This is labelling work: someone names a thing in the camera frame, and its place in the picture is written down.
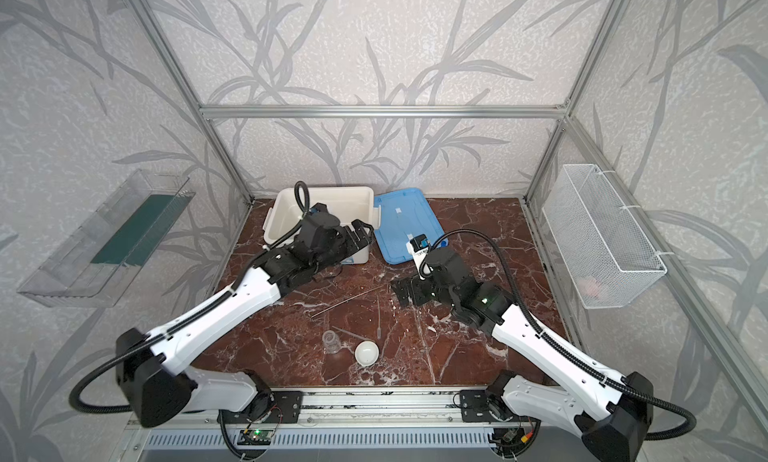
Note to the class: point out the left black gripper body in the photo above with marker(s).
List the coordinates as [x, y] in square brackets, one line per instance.
[354, 240]

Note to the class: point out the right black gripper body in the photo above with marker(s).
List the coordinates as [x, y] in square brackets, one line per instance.
[411, 288]

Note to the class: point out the small clear beaker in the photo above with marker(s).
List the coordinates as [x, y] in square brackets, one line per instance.
[331, 342]

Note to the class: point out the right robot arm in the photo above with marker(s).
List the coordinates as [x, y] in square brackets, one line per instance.
[612, 414]

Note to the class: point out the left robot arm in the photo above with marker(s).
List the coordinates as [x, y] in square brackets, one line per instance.
[151, 374]

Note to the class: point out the metal stirring rod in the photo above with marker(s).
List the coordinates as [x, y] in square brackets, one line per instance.
[345, 301]

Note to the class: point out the blue plastic lid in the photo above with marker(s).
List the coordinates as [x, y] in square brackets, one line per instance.
[405, 214]

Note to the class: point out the glass stirring rod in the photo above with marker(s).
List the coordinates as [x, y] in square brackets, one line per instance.
[379, 327]

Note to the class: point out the clear plastic pipette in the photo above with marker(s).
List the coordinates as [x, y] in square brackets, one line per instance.
[349, 333]

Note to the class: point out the white ceramic bowl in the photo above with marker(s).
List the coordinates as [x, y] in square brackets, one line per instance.
[366, 353]

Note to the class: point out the right circuit board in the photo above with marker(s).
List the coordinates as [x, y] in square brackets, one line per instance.
[512, 437]

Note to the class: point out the green circuit board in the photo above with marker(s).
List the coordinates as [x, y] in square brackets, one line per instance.
[255, 437]

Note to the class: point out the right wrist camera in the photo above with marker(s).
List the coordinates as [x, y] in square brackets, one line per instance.
[418, 247]

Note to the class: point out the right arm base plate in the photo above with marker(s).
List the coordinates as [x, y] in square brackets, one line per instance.
[479, 406]

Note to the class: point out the white wire basket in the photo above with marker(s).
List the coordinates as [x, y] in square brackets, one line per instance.
[609, 258]

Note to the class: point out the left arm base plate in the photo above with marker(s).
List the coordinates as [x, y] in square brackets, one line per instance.
[275, 407]

